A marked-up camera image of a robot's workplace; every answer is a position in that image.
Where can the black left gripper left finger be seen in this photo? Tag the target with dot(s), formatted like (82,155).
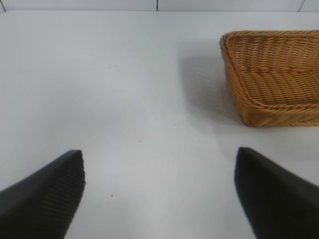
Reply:
(37,199)

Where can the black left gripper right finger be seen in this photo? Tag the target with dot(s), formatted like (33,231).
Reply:
(279,199)

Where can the tan woven wicker basket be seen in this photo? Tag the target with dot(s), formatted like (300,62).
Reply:
(274,82)

